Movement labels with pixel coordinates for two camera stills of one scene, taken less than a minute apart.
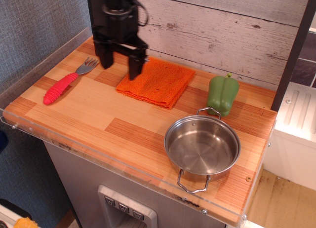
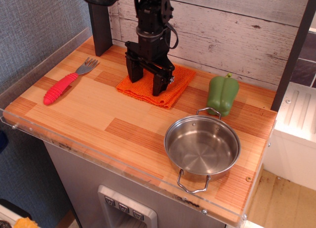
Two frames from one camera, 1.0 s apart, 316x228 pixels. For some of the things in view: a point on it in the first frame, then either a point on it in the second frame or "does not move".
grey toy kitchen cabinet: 82,177 does not move
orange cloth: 161,83 does not move
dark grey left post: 98,7 does not move
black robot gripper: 114,28 → 153,53
